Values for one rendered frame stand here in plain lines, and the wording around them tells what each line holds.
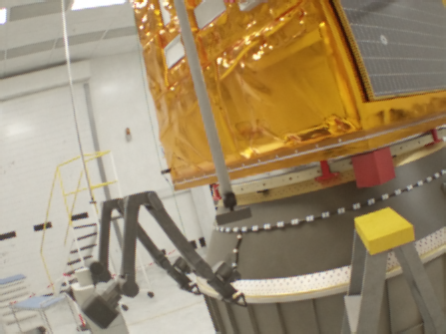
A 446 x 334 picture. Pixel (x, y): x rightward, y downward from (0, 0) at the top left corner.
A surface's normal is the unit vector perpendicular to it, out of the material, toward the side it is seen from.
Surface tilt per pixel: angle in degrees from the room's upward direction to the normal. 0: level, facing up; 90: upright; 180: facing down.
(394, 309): 90
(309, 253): 62
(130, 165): 90
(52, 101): 90
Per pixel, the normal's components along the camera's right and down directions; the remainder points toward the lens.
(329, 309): -0.40, 0.11
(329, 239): -0.43, -0.36
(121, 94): 0.51, -0.13
